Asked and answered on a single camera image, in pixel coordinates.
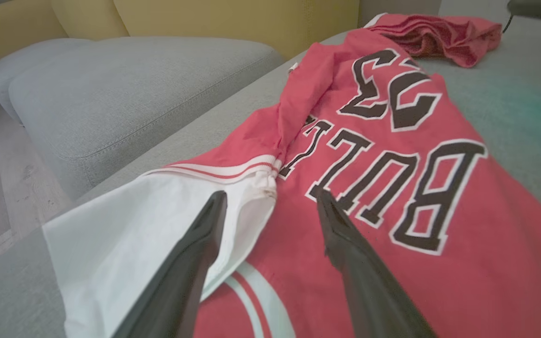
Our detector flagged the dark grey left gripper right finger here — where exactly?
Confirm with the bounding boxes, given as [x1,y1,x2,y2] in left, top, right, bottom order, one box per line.
[316,190,440,338]

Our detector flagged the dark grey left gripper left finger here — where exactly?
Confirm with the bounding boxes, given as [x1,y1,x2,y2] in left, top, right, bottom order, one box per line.
[113,190,228,338]

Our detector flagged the red shorts with white trim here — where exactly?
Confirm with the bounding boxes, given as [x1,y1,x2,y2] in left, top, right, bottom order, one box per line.
[364,13,502,69]

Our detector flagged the red basketball jersey black lettering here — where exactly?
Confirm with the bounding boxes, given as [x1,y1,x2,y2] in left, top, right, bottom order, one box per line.
[43,28,541,338]

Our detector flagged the long grey sofa seat cushion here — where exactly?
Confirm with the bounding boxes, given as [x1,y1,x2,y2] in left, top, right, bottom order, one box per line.
[8,37,285,200]

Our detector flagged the small grey sofa seat cushion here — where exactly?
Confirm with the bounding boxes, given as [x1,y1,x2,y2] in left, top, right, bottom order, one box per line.
[0,38,93,125]

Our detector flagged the narrow yellow sofa backrest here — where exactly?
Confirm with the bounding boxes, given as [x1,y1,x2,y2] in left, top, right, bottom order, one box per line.
[50,0,130,40]

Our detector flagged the yellow sofa end backrest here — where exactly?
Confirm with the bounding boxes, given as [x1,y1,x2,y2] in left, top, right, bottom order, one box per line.
[0,0,69,69]

